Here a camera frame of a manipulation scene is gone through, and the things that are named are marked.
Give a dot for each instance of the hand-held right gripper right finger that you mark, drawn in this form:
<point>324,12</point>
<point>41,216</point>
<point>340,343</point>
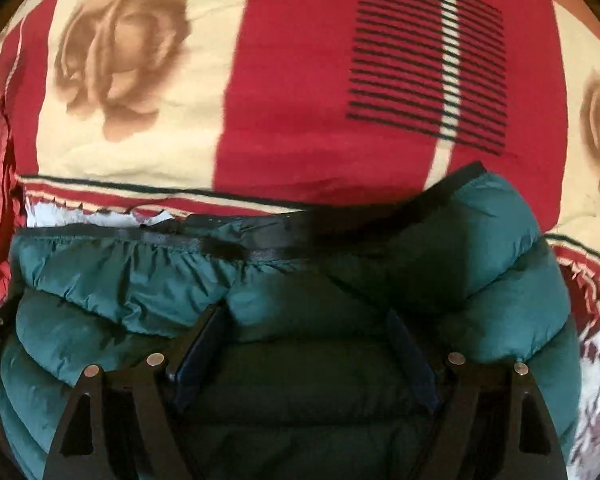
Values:
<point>411,360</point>

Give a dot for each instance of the green puffer jacket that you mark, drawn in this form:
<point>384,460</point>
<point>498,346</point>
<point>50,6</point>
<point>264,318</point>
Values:
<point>300,310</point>

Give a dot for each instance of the red cream rose print blanket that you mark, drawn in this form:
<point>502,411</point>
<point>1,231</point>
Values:
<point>290,85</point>

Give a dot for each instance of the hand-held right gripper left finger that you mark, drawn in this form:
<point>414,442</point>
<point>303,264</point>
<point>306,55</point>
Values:
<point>200,350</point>

